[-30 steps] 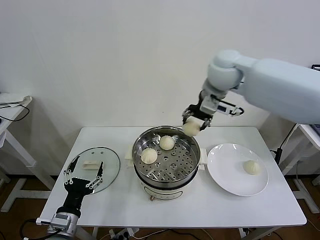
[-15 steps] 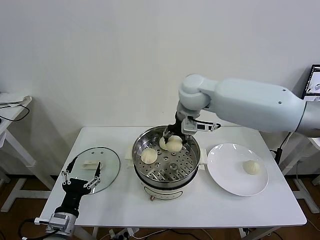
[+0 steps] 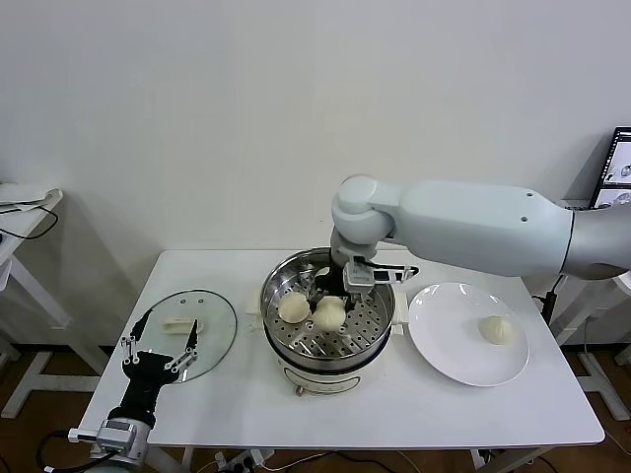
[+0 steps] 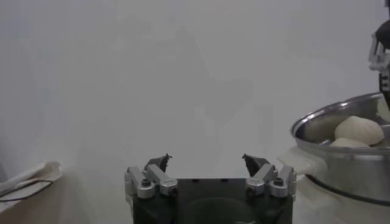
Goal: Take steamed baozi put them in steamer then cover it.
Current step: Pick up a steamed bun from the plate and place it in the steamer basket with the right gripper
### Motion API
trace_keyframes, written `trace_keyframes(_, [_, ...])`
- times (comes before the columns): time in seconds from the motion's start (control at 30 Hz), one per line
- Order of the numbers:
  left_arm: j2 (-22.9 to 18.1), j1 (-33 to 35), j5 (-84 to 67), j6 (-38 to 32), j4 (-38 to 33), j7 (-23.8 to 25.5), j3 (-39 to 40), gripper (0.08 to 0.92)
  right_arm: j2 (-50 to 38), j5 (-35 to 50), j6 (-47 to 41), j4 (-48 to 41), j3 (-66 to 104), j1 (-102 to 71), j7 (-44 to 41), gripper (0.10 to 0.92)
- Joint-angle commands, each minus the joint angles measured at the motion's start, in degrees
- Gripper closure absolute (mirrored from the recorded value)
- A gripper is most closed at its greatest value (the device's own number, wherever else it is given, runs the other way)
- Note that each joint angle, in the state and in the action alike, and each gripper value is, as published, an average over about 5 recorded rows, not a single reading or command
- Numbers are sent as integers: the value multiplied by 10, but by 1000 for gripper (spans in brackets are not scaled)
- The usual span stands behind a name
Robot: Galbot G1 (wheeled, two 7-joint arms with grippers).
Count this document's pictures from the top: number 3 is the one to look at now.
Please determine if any thin black looped cable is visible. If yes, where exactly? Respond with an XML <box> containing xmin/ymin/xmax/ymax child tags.
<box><xmin>0</xmin><ymin>204</ymin><xmax>61</xmax><ymax>242</ymax></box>

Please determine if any white power strip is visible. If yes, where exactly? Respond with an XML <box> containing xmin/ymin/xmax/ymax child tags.
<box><xmin>214</xmin><ymin>448</ymin><xmax>277</xmax><ymax>472</ymax></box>

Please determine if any white work table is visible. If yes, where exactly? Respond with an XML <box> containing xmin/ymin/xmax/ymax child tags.
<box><xmin>78</xmin><ymin>248</ymin><xmax>606</xmax><ymax>473</ymax></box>

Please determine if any round white plate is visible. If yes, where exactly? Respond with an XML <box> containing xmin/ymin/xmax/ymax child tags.
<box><xmin>407</xmin><ymin>282</ymin><xmax>530</xmax><ymax>388</ymax></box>

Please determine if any white side table with laptop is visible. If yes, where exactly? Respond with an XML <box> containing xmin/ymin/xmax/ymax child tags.
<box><xmin>552</xmin><ymin>198</ymin><xmax>631</xmax><ymax>423</ymax></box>

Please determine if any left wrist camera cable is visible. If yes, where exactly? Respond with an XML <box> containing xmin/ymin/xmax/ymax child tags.
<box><xmin>38</xmin><ymin>428</ymin><xmax>100</xmax><ymax>473</ymax></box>

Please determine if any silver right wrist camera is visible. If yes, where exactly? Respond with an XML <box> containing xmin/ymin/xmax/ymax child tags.
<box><xmin>343</xmin><ymin>262</ymin><xmax>375</xmax><ymax>292</ymax></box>

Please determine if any dark grey open laptop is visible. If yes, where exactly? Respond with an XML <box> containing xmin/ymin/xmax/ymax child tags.
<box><xmin>594</xmin><ymin>126</ymin><xmax>631</xmax><ymax>211</ymax></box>

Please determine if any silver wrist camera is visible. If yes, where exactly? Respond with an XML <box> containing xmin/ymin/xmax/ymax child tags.
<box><xmin>96</xmin><ymin>419</ymin><xmax>137</xmax><ymax>449</ymax></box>
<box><xmin>343</xmin><ymin>262</ymin><xmax>375</xmax><ymax>292</ymax></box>

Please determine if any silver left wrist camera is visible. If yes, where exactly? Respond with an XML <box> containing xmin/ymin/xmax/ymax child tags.
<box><xmin>96</xmin><ymin>419</ymin><xmax>137</xmax><ymax>449</ymax></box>

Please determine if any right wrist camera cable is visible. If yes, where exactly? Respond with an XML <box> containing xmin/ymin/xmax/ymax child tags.
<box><xmin>372</xmin><ymin>264</ymin><xmax>420</xmax><ymax>286</ymax></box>

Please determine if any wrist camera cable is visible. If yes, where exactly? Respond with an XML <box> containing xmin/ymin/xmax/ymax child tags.
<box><xmin>372</xmin><ymin>264</ymin><xmax>420</xmax><ymax>286</ymax></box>
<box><xmin>38</xmin><ymin>428</ymin><xmax>100</xmax><ymax>473</ymax></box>

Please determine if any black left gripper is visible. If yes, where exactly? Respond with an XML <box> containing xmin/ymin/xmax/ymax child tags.
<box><xmin>118</xmin><ymin>314</ymin><xmax>204</xmax><ymax>425</ymax></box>

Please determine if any stainless steel steamer pot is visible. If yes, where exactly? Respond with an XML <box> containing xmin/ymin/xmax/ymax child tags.
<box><xmin>245</xmin><ymin>288</ymin><xmax>410</xmax><ymax>398</ymax></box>

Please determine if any black hanging adapter cable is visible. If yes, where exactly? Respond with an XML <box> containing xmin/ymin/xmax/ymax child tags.
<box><xmin>531</xmin><ymin>275</ymin><xmax>566</xmax><ymax>329</ymax></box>

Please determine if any white steamed baozi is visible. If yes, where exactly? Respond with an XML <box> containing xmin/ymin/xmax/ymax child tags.
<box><xmin>478</xmin><ymin>314</ymin><xmax>515</xmax><ymax>346</ymax></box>
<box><xmin>314</xmin><ymin>298</ymin><xmax>346</xmax><ymax>334</ymax></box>
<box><xmin>278</xmin><ymin>294</ymin><xmax>312</xmax><ymax>324</ymax></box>

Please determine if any white side table with cloth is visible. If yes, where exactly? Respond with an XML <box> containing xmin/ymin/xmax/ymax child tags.
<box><xmin>0</xmin><ymin>181</ymin><xmax>107</xmax><ymax>420</ymax></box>

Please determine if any perforated steel steamer basket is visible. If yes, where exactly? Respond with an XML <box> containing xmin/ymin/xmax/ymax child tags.
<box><xmin>259</xmin><ymin>247</ymin><xmax>397</xmax><ymax>375</ymax></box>

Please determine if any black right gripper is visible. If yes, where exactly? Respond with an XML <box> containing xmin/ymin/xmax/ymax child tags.
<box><xmin>305</xmin><ymin>265</ymin><xmax>366</xmax><ymax>316</ymax></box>

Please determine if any round glass pot lid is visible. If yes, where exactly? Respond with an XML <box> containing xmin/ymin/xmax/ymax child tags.
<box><xmin>128</xmin><ymin>289</ymin><xmax>239</xmax><ymax>383</ymax></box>

